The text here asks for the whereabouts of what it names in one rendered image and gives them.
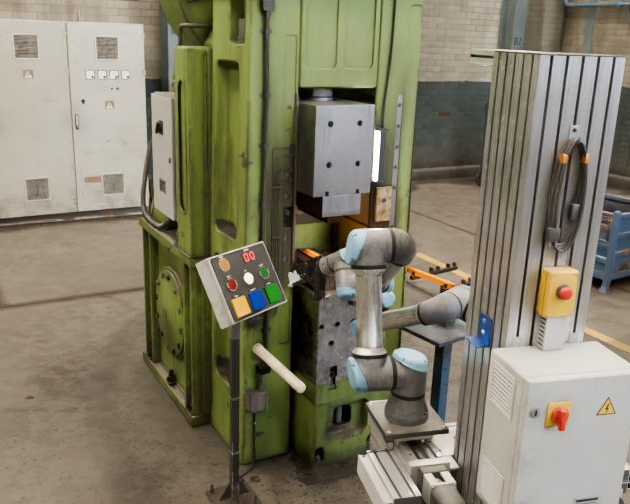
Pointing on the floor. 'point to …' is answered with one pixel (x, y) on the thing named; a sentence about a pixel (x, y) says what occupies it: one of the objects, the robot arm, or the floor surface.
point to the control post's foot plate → (234, 494)
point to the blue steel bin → (623, 240)
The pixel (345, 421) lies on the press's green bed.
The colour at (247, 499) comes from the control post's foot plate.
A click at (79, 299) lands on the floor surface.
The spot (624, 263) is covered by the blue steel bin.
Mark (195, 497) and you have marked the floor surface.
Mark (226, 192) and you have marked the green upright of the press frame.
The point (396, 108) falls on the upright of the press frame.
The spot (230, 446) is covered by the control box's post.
